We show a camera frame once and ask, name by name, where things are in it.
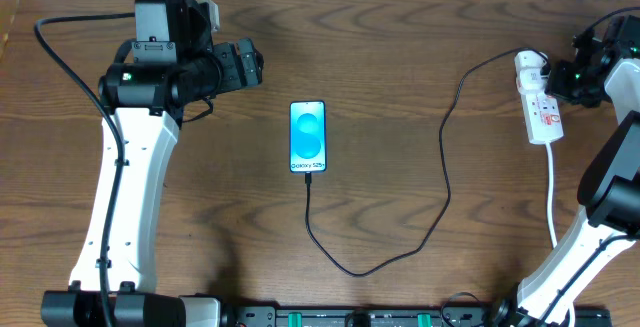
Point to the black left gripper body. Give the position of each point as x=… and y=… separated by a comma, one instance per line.
x=248, y=62

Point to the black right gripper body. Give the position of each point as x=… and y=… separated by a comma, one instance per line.
x=558, y=83

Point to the white power strip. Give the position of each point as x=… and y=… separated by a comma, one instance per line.
x=541, y=111

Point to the blue Galaxy smartphone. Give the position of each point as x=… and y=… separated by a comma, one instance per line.
x=308, y=147

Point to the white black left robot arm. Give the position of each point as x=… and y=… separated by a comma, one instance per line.
x=171, y=62

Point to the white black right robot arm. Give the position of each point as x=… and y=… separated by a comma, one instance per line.
x=607, y=221

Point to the black charger plug adapter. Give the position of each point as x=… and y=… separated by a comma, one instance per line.
x=545, y=69

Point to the black mounting rail base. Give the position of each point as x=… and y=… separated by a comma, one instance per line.
x=268, y=316

